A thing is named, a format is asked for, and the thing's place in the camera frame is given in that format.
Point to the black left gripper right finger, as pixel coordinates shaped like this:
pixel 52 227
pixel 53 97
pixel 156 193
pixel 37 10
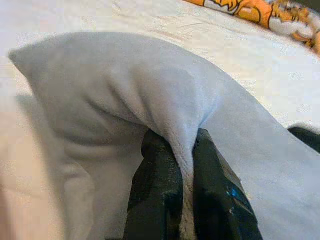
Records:
pixel 215 187

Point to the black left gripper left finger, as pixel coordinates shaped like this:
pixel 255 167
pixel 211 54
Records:
pixel 155 187

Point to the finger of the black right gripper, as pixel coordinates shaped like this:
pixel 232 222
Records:
pixel 306 138

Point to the grey velvet pillow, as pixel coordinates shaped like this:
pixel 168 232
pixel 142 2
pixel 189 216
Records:
pixel 125 87

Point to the white quilted bed mattress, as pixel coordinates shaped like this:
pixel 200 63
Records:
pixel 225 50

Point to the yellow cartoon egg blanket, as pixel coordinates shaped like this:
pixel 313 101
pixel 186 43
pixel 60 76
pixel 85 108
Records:
pixel 255 12

